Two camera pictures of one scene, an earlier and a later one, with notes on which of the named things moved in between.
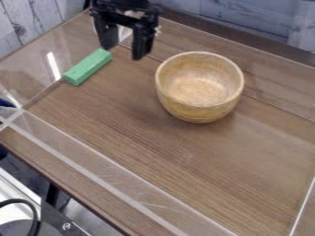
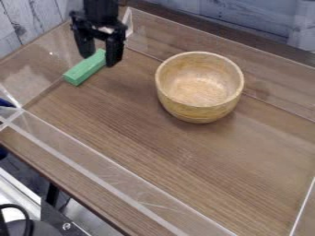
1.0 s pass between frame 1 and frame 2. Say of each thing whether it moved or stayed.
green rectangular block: stayed
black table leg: stayed
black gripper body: moved
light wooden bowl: stayed
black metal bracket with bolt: stayed
